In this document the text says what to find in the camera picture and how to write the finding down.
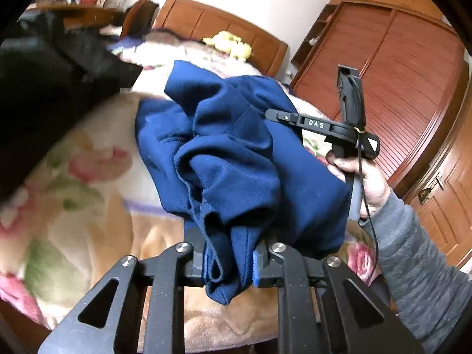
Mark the black garment pile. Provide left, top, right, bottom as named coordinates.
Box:
left=1, top=12, right=142, bottom=199

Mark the yellow plush toy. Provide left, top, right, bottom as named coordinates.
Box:
left=202, top=30, right=252, bottom=62

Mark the navy blue garment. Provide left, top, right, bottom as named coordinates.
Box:
left=135, top=61, right=350, bottom=305

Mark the grey sleeved right forearm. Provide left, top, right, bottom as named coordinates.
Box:
left=373, top=193, right=471, bottom=353

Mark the wooden chair with dark bag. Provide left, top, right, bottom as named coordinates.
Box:
left=120, top=0, right=159, bottom=38

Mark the long wooden desk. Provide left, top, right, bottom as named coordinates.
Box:
left=26, top=2, right=124, bottom=29

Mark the wooden wardrobe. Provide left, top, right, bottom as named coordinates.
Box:
left=291, top=0, right=471, bottom=266

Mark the floral bed blanket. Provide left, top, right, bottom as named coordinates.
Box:
left=0, top=30, right=381, bottom=354

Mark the wooden headboard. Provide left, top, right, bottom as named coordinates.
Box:
left=152, top=0, right=288, bottom=77

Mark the right hand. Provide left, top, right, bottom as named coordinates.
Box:
left=326, top=151, right=390, bottom=220

